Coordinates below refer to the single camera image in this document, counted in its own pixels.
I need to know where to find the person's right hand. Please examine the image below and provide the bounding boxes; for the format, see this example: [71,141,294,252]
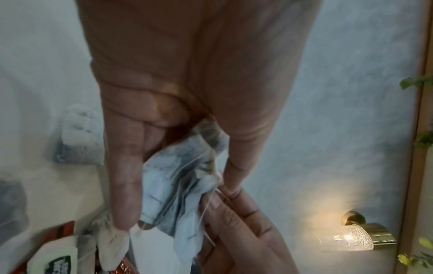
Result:
[198,184,299,274]

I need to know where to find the person's left hand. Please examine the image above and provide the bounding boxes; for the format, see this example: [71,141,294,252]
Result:
[75,0,322,231]

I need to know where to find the white tea bag green tag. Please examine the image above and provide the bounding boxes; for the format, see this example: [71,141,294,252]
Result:
[138,119,231,265]

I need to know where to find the pile of tea bags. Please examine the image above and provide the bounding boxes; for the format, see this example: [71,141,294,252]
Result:
[0,179,133,274]

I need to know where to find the pile of red coffee sachets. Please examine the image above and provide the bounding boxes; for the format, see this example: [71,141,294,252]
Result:
[40,220,141,274]

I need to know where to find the green hanging plant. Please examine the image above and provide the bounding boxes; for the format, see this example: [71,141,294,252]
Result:
[397,76,433,268]

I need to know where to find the brass glass wall lamp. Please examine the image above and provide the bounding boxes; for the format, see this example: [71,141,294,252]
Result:
[321,210,397,252]

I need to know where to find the wooden wall frame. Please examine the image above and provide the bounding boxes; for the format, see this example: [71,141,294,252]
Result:
[395,0,433,274]

